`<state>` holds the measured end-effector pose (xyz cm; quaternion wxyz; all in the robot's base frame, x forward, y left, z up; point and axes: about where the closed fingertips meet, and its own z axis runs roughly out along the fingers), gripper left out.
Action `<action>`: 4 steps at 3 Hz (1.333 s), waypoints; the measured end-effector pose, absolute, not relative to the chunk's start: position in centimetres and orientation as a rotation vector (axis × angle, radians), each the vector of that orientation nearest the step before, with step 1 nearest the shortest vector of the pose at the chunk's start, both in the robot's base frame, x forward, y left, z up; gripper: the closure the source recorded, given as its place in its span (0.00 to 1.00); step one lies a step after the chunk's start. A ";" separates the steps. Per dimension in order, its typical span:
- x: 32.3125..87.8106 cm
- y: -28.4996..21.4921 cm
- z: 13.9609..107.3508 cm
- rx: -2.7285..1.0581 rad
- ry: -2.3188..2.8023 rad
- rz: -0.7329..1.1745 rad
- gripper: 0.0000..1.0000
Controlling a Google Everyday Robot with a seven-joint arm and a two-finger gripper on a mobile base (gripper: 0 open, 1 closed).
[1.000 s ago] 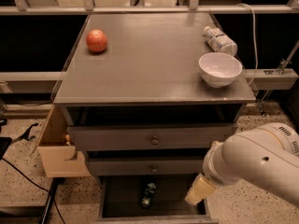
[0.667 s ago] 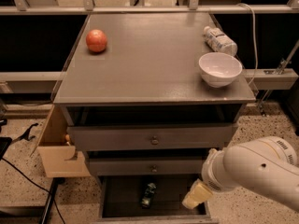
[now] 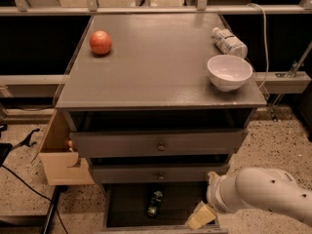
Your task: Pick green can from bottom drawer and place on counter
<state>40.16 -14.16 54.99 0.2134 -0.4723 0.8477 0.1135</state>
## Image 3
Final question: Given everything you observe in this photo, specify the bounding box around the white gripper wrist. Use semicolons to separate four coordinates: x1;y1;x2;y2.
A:
185;172;237;230

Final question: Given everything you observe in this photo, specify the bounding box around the green soda can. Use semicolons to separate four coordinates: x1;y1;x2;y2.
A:
146;190;164;217

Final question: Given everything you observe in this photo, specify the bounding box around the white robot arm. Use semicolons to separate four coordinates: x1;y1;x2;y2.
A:
185;168;312;230

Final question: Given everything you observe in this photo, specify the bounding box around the grey top drawer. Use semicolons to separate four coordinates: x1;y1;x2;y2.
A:
70;129;248;158

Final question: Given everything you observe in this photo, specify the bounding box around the grey open bottom drawer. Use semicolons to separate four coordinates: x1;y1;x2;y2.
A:
103;182;228;234

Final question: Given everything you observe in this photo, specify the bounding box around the grey wooden drawer cabinet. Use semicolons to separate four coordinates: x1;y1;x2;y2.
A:
56;13;268;234

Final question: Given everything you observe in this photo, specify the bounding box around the grey middle drawer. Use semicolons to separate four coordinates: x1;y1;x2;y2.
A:
92;163;229;184

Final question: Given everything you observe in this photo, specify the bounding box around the white ceramic bowl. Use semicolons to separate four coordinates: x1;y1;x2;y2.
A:
207;55;253;92

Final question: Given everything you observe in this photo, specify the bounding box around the clear plastic water bottle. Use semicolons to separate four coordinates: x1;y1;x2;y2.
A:
213;27;248;59

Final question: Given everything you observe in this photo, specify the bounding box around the light wooden side box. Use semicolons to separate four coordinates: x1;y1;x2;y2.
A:
37;111;94;185

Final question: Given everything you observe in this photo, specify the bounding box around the red apple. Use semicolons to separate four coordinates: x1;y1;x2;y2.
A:
90;30;112;55

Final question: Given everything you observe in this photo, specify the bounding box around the black clamp tool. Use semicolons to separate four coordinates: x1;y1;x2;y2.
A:
13;129;39;149

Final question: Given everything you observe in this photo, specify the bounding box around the white cable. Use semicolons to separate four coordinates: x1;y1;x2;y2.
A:
247;2;271;91

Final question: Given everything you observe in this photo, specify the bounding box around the black floor cable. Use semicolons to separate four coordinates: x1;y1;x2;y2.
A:
0;163;70;234

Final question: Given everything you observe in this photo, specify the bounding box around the metal railing frame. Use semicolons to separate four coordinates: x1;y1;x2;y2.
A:
0;0;312;17

